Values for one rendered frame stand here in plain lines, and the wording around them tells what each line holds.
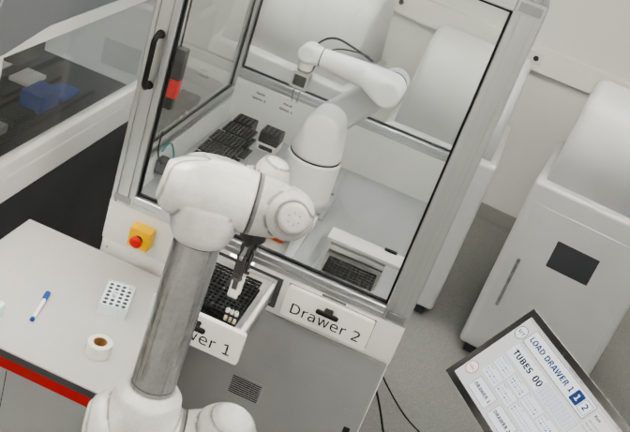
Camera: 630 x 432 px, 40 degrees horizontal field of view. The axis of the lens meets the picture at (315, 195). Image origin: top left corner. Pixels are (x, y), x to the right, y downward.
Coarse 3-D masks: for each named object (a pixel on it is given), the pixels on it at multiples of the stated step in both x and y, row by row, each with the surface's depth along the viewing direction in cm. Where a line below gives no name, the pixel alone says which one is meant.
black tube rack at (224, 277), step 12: (216, 276) 267; (228, 276) 270; (216, 288) 262; (228, 288) 269; (252, 288) 268; (216, 300) 256; (228, 300) 259; (240, 300) 260; (252, 300) 267; (204, 312) 255; (216, 312) 256; (240, 312) 255
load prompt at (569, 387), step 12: (528, 336) 244; (540, 336) 242; (528, 348) 241; (540, 348) 239; (540, 360) 237; (552, 360) 235; (552, 372) 233; (564, 372) 231; (564, 384) 229; (576, 384) 227; (564, 396) 227; (576, 396) 225; (588, 396) 223; (576, 408) 223; (588, 408) 221
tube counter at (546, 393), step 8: (536, 376) 235; (536, 384) 233; (544, 384) 232; (536, 392) 232; (544, 392) 230; (552, 392) 229; (544, 400) 229; (552, 400) 228; (560, 400) 227; (552, 408) 226; (560, 408) 225; (560, 416) 224; (568, 416) 223; (560, 424) 222; (568, 424) 221
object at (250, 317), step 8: (216, 264) 278; (224, 264) 277; (232, 264) 276; (264, 280) 275; (272, 280) 275; (264, 288) 276; (272, 288) 272; (256, 296) 276; (264, 296) 267; (256, 304) 272; (264, 304) 267; (248, 312) 267; (256, 312) 258; (240, 320) 262; (248, 320) 254; (256, 320) 263; (240, 328) 259; (248, 328) 254
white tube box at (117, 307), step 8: (112, 280) 266; (112, 288) 264; (120, 288) 265; (104, 296) 259; (120, 296) 261; (128, 296) 263; (104, 304) 256; (112, 304) 258; (120, 304) 258; (128, 304) 259; (104, 312) 257; (112, 312) 257; (120, 312) 257
